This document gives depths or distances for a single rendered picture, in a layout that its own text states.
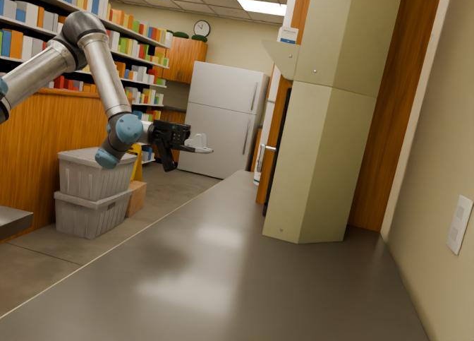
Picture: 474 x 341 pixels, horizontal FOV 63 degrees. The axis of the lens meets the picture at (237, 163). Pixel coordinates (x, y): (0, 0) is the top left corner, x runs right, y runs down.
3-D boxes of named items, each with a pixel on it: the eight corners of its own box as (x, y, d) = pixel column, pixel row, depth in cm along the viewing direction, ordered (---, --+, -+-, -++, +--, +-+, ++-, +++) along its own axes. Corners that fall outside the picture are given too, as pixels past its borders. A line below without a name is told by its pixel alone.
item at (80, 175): (134, 190, 362) (139, 155, 357) (97, 204, 304) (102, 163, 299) (94, 180, 371) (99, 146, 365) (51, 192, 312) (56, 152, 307)
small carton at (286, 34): (290, 51, 124) (294, 31, 123) (294, 49, 119) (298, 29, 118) (275, 47, 123) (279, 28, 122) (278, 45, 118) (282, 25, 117)
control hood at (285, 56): (300, 88, 142) (306, 60, 141) (293, 80, 111) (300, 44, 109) (270, 82, 144) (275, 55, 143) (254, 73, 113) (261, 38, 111)
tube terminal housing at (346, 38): (341, 226, 145) (391, 13, 132) (344, 256, 113) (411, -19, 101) (275, 210, 150) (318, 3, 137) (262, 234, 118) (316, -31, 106)
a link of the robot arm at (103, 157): (99, 147, 114) (116, 121, 121) (89, 161, 123) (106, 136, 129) (123, 161, 117) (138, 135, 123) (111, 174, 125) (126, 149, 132)
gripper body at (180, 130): (185, 126, 122) (149, 118, 124) (180, 152, 123) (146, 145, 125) (193, 126, 129) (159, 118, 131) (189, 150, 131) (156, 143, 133)
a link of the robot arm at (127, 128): (104, -5, 123) (154, 134, 114) (94, 18, 131) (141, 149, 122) (65, -9, 115) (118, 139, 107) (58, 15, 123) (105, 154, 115)
